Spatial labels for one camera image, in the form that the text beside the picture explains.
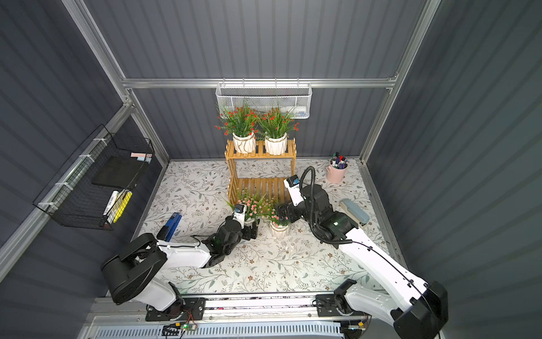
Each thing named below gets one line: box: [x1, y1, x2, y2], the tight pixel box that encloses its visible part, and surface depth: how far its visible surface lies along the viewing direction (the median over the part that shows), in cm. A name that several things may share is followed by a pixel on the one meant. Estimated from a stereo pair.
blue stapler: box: [156, 211, 183, 243], surface depth 93 cm
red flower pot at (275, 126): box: [255, 106, 300, 156], surface depth 80 cm
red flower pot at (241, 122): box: [214, 102, 260, 154], surface depth 80 cm
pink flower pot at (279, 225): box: [260, 195, 290, 239], surface depth 84 cm
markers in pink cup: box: [329, 151, 350, 170], surface depth 104 cm
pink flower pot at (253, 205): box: [227, 187, 267, 227], surface depth 82 cm
